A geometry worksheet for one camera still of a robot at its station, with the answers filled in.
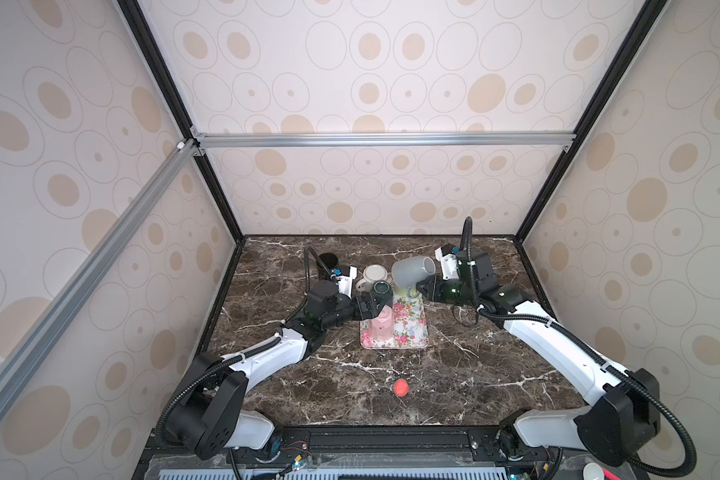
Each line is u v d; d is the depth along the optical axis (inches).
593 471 27.6
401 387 31.3
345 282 29.8
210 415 16.4
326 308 25.1
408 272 32.6
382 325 33.6
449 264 28.0
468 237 25.0
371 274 38.7
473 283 23.1
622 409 15.5
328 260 40.4
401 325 37.3
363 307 28.3
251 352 19.5
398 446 29.8
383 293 35.3
